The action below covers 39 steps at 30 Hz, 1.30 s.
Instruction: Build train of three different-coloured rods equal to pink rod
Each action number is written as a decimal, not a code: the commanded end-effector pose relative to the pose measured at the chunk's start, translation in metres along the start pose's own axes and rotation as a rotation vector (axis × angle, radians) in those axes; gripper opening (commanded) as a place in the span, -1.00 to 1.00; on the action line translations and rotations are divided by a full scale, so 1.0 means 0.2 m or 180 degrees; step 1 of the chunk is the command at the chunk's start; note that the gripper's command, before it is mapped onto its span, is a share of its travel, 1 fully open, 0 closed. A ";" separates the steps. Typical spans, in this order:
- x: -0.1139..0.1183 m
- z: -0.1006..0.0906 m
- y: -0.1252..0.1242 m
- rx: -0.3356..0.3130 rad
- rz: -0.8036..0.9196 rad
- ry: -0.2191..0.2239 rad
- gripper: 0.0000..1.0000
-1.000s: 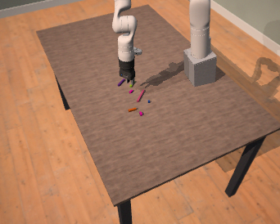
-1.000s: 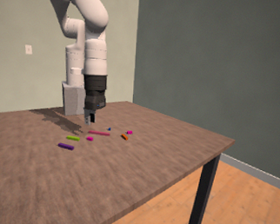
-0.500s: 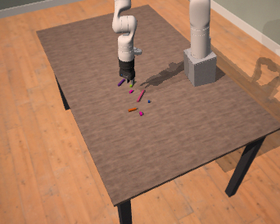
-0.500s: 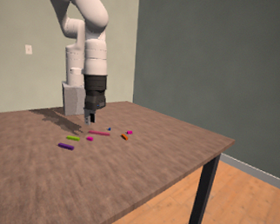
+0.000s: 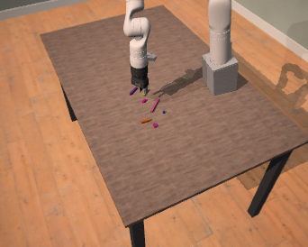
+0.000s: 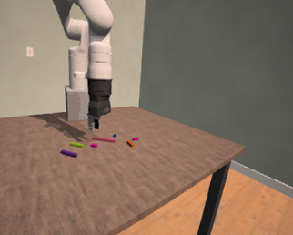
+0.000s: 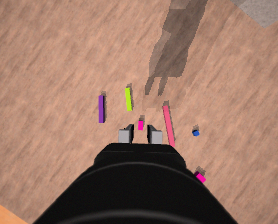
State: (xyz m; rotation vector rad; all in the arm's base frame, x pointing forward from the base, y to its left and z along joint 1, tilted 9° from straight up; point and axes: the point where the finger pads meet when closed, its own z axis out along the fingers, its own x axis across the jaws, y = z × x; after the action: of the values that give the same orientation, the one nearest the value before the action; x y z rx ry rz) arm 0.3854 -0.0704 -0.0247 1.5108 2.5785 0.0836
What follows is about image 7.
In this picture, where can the short magenta rod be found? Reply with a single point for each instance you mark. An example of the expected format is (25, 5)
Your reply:
(197, 174)
(140, 125)

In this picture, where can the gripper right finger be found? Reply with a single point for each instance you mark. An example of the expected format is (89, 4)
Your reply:
(154, 136)

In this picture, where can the purple rod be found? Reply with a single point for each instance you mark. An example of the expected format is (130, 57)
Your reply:
(101, 109)

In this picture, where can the small blue block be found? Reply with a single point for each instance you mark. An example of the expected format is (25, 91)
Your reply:
(195, 133)

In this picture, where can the lime green rod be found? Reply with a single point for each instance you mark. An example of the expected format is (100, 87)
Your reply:
(128, 99)

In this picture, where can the pink rod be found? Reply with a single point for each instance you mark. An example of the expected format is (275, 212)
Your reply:
(168, 125)

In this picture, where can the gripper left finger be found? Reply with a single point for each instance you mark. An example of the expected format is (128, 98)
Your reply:
(126, 135)

